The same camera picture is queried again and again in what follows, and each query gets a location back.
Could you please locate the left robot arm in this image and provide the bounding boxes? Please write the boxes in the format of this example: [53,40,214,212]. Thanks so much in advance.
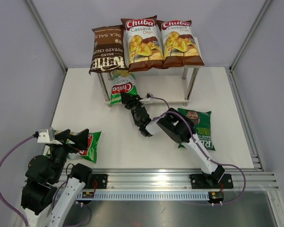
[21,127,93,227]

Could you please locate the brown Chuba bag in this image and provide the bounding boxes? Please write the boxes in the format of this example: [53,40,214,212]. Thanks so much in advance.
[157,20,204,68]
[121,16,164,72]

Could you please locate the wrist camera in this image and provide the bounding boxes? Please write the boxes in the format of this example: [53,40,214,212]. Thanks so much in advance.
[139,93,154,104]
[37,127,62,145]

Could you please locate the brown Kettle sea salt bag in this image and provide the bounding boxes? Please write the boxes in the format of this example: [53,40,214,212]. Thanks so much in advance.
[89,25,128,73]

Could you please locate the white two-tier shelf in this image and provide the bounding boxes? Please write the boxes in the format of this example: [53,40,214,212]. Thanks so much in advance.
[94,36,203,107]

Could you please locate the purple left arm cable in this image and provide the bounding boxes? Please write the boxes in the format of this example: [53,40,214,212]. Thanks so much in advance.
[0,134,40,227]

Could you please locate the white slotted cable duct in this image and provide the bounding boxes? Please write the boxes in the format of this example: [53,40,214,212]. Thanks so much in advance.
[77,191,209,201]

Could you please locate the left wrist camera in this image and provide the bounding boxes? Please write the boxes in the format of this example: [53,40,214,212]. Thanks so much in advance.
[37,127,62,145]

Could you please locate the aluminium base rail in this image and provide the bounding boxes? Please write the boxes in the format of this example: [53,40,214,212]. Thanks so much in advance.
[21,167,280,192]

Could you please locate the green Chuba bag sideways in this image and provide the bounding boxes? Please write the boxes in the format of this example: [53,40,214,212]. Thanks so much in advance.
[45,130,102,163]

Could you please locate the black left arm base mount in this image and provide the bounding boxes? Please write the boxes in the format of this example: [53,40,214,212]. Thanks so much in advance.
[84,174,108,190]

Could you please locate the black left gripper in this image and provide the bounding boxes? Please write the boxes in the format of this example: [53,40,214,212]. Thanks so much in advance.
[49,128,89,182]

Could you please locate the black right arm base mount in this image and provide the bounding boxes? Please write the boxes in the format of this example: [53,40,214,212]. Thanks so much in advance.
[189,174,234,190]

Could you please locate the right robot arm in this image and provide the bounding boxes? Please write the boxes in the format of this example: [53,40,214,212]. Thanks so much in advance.
[121,92,225,187]

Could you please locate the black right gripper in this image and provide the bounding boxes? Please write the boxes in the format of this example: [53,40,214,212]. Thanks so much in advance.
[121,92,144,116]

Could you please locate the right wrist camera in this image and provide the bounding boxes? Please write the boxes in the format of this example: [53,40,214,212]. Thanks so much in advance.
[139,93,154,104]

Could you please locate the green Chuba bag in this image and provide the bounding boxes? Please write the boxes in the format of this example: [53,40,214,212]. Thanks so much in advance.
[110,70,138,105]

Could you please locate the green Real chips bag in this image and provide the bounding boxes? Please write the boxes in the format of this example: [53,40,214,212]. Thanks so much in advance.
[177,108,215,150]

